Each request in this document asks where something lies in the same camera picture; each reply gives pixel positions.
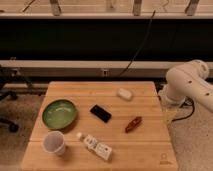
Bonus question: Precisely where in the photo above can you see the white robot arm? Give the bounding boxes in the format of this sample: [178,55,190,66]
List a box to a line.
[163,60,213,112]

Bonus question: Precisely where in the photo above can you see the green ceramic bowl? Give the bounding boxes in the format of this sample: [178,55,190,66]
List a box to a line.
[42,99,77,130]

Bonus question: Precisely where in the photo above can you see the white ceramic cup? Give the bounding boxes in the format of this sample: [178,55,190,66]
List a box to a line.
[42,131,66,156]

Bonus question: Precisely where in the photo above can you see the red-brown chili pepper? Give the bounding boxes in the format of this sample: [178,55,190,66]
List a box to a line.
[125,116,142,133]

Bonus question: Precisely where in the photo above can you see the small white labelled bottle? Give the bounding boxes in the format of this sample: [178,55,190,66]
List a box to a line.
[76,132,112,161]

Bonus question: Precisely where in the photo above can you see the black office chair base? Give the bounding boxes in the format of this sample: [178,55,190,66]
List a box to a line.
[0,64,35,133]

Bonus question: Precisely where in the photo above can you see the black hanging cable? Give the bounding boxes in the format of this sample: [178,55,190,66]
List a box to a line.
[118,9,157,78]

